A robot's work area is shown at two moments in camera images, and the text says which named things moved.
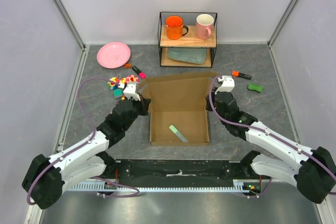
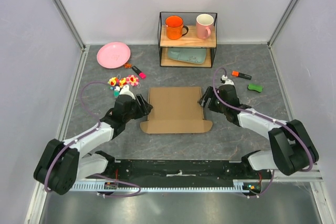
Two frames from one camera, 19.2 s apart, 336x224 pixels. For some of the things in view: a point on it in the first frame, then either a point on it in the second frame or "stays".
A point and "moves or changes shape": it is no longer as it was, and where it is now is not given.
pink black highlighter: [142, 74] stays
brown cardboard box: [180, 100] moves or changes shape
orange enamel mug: [174, 25] stays
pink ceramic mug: [205, 26] stays
